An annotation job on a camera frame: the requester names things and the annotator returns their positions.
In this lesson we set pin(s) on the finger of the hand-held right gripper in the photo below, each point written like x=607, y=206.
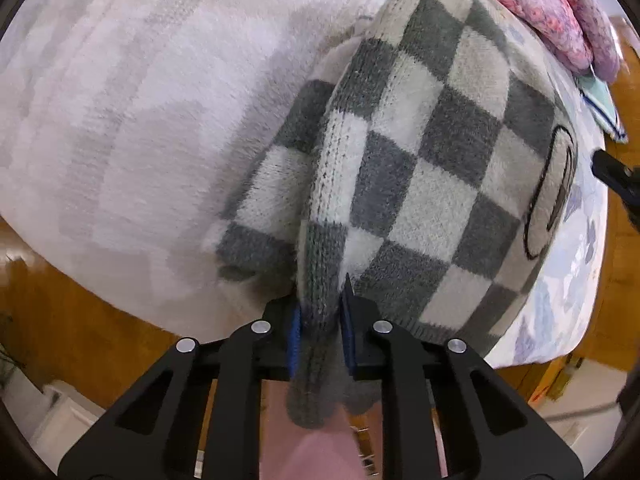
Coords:
x=617, y=172

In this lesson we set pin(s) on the white leaf print bed sheet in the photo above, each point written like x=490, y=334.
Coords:
x=150, y=135

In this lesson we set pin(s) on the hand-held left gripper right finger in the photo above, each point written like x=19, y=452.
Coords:
x=346, y=340

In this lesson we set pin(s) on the teal striped pillow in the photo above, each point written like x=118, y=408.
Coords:
x=605, y=105

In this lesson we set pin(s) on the wooden bed frame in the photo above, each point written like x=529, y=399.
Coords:
x=75, y=310

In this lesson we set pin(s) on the grey white checkered cardigan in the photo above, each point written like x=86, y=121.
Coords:
x=430, y=175

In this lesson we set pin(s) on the purple floral quilt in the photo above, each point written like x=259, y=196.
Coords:
x=550, y=10

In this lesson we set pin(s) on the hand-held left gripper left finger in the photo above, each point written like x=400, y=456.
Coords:
x=296, y=340

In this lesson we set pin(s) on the person's pink pants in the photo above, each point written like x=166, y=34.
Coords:
x=320, y=455

